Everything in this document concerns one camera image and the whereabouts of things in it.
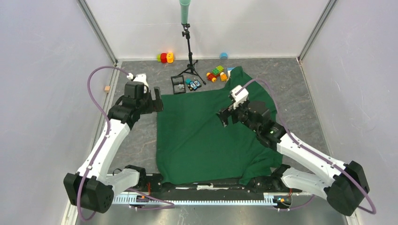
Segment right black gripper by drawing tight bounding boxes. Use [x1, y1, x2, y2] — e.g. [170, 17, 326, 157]
[216, 97, 260, 133]

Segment green cloth garment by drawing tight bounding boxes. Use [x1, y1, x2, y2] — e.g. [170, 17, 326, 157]
[156, 67, 283, 185]

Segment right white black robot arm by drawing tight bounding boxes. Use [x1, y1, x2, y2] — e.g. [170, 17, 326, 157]
[216, 100, 375, 216]

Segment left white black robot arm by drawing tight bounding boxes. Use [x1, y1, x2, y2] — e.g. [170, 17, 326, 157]
[63, 82, 164, 213]

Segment black brooch tray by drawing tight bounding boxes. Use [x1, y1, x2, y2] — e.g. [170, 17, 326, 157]
[170, 75, 186, 95]

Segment orange yellow toy block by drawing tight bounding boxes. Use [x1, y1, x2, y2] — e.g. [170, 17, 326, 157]
[219, 72, 228, 82]

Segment teal black toy block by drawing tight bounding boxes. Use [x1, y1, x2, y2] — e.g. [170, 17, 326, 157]
[185, 79, 202, 91]

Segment green red toy blocks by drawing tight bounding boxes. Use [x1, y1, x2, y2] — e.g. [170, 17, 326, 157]
[206, 66, 224, 83]

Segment white blue toy block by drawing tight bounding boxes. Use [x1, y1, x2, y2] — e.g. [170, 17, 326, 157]
[227, 67, 235, 78]

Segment red orange green toy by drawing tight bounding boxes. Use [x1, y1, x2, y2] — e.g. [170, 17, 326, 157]
[157, 52, 175, 63]

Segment black tripod stand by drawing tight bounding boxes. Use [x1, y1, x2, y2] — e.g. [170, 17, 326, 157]
[178, 23, 207, 85]

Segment blue toy cup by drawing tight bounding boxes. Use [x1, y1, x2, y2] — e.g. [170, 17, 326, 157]
[219, 52, 229, 60]

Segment teal cylinder on tripod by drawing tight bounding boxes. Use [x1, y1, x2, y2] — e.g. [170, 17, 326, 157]
[179, 0, 191, 24]

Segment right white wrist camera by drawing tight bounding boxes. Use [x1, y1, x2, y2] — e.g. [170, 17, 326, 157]
[229, 85, 249, 110]

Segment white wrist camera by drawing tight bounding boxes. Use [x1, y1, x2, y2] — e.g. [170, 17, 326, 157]
[229, 85, 249, 110]
[126, 73, 149, 94]

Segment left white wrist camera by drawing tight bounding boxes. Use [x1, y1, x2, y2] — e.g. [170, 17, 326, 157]
[126, 73, 149, 94]

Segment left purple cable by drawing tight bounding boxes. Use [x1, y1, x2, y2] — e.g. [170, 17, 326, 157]
[76, 66, 134, 222]

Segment purple cable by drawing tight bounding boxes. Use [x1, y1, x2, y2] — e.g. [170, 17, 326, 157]
[76, 66, 134, 222]
[235, 78, 377, 216]

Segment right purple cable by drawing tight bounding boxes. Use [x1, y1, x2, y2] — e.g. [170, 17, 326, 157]
[235, 78, 377, 216]

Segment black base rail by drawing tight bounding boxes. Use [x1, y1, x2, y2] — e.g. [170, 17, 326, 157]
[127, 173, 302, 201]

